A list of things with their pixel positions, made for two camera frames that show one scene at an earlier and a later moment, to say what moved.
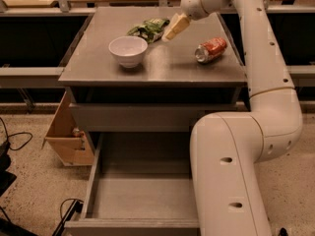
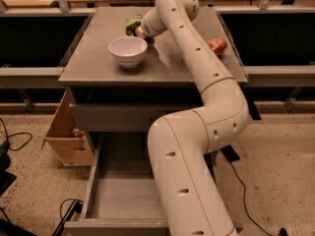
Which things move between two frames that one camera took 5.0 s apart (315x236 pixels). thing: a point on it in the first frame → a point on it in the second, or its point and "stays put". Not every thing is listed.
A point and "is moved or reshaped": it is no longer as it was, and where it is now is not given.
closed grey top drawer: x=144 y=117 stays put
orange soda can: x=210 y=50 stays put
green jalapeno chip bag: x=151 y=29 is moved or reshaped
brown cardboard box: x=71 y=146 stays put
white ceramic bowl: x=129 y=50 stays put
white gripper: x=194 y=4 → x=147 y=29
